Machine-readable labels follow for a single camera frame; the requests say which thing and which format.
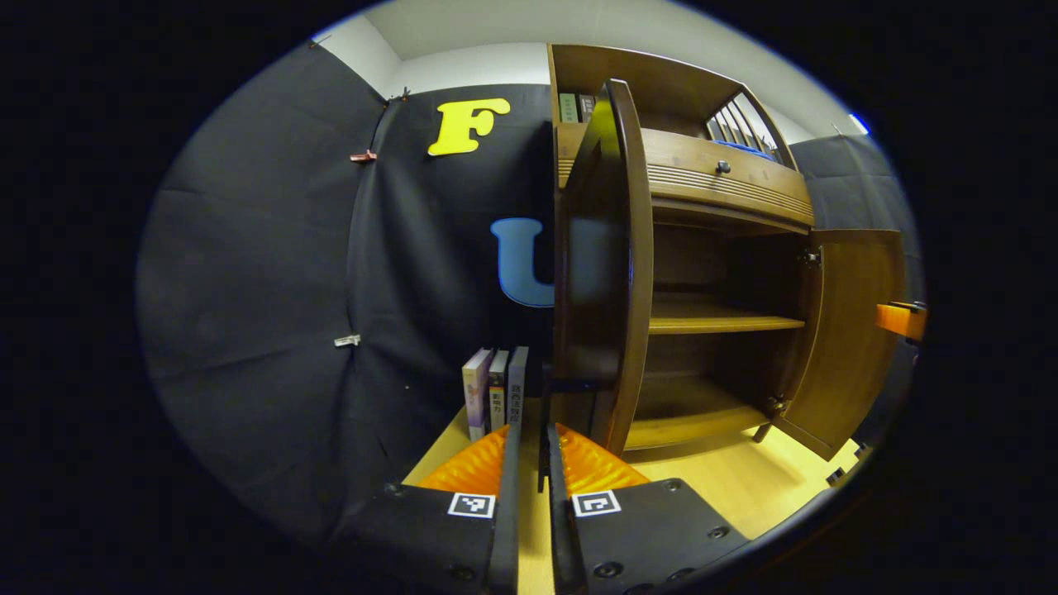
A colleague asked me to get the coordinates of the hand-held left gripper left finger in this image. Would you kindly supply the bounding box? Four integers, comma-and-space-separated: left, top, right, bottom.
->
333, 421, 523, 595

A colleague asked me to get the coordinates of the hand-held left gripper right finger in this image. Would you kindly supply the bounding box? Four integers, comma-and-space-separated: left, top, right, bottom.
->
544, 421, 751, 595

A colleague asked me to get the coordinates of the wooden shoe cabinet door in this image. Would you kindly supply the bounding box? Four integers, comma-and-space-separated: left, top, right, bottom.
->
771, 229, 908, 462
550, 79, 655, 457

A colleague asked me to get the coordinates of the wooden double-door shoe cabinet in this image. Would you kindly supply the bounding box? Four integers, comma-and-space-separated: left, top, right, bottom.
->
547, 43, 827, 454

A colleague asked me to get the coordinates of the wooden inner cabinet shelf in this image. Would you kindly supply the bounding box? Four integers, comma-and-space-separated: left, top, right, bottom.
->
648, 297, 808, 336

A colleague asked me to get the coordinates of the wooden cabinet drawer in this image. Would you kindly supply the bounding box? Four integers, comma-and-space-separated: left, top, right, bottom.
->
557, 123, 816, 230

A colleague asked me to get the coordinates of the white purple book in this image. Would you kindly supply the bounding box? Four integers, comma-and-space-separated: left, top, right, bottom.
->
461, 347, 494, 443

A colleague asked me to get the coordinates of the dark orange-spined book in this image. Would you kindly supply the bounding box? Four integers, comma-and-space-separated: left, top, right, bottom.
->
488, 350, 510, 432

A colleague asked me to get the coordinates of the grey lavender book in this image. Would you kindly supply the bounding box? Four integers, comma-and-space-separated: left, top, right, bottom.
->
506, 345, 530, 426

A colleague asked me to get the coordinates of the black backdrop cloth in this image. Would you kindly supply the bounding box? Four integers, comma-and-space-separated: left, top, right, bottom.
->
136, 40, 923, 542

